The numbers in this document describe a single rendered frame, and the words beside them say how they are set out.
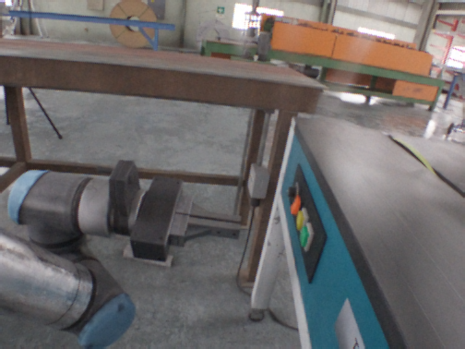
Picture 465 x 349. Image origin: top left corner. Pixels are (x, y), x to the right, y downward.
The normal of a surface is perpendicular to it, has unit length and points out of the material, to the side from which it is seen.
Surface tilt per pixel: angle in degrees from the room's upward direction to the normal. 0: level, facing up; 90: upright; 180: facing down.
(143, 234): 16
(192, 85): 90
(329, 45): 90
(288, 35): 90
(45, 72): 90
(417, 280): 0
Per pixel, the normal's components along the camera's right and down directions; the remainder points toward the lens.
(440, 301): 0.14, -0.89
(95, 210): 0.03, -0.03
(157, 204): 0.11, -0.73
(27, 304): 0.66, 0.45
